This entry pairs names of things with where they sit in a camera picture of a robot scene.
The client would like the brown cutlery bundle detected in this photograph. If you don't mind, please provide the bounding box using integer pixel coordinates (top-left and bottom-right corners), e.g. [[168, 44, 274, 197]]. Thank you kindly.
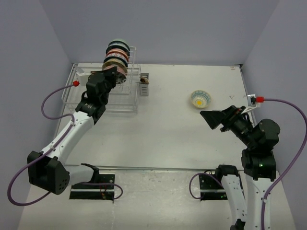
[[140, 76, 149, 84]]

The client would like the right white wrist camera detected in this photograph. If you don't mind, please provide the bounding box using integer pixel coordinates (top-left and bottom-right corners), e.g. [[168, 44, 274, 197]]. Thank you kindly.
[[243, 94, 260, 114]]

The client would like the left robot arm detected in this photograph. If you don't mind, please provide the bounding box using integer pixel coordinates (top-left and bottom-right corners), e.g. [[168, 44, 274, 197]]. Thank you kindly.
[[27, 67, 118, 195]]

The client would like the yellow star patterned bowl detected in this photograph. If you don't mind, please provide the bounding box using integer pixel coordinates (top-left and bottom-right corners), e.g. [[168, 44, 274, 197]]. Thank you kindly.
[[102, 59, 128, 73]]

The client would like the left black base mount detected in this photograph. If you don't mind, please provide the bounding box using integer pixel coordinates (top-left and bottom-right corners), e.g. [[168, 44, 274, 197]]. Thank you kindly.
[[69, 174, 115, 201]]

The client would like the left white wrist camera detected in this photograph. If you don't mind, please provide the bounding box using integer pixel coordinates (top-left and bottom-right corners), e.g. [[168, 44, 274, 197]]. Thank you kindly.
[[76, 67, 91, 86]]

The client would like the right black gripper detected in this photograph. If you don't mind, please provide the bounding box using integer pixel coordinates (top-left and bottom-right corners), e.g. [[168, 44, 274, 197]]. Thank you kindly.
[[201, 103, 257, 147]]

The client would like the yellow teal patterned bowl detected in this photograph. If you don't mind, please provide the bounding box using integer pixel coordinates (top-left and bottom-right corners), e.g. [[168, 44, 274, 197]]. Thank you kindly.
[[190, 90, 212, 109]]

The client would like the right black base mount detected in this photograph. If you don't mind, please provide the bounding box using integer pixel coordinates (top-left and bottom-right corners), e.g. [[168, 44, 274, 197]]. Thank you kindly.
[[199, 174, 227, 201]]

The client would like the grey cutlery holder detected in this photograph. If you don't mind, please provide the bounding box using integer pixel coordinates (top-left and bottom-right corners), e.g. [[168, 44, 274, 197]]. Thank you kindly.
[[139, 73, 149, 96]]

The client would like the salmon pink patterned bowl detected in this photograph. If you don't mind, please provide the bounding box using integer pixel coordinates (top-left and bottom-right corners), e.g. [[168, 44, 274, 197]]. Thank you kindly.
[[106, 48, 129, 62]]

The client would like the pink leaf patterned bowl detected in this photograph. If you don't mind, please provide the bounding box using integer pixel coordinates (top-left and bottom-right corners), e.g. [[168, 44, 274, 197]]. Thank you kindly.
[[115, 67, 127, 84]]

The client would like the white wire dish rack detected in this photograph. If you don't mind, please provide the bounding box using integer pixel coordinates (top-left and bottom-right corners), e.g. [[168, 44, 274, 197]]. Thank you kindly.
[[61, 46, 141, 114]]

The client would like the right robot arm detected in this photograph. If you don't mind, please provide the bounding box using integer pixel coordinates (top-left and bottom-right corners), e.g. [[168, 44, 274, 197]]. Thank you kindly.
[[200, 105, 280, 230]]

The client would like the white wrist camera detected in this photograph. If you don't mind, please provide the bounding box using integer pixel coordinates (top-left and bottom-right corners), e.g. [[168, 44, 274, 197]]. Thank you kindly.
[[243, 94, 260, 114], [76, 67, 91, 86]]

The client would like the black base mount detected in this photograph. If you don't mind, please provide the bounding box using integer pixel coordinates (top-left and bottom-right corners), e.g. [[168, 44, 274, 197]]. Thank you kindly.
[[199, 174, 227, 201], [69, 174, 115, 201]]

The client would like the pale green bowl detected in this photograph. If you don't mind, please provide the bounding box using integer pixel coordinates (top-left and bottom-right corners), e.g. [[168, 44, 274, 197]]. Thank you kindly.
[[110, 38, 128, 45]]

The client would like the dark teal white bowl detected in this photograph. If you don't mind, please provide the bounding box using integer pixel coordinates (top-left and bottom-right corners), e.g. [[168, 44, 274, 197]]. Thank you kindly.
[[104, 56, 128, 67]]

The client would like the black rimmed bowl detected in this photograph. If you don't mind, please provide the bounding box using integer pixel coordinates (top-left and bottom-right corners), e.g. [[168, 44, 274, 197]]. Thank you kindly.
[[106, 42, 130, 56]]

